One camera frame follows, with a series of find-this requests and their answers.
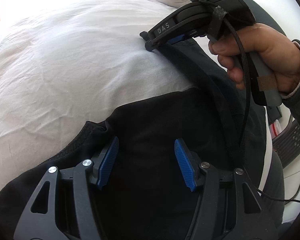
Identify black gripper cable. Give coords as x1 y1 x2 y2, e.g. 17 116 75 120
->
223 19 300 204

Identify black denim pants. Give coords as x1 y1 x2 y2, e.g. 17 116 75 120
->
0 42 283 239

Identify black pedal device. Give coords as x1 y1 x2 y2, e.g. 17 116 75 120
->
273 120 300 168

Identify grey upholstered headboard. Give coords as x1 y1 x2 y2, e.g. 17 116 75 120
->
214 0 300 46

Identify person's right hand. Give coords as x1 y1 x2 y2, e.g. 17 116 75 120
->
209 23 300 94

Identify white bed sheet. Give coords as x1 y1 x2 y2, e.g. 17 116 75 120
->
0 0 192 190

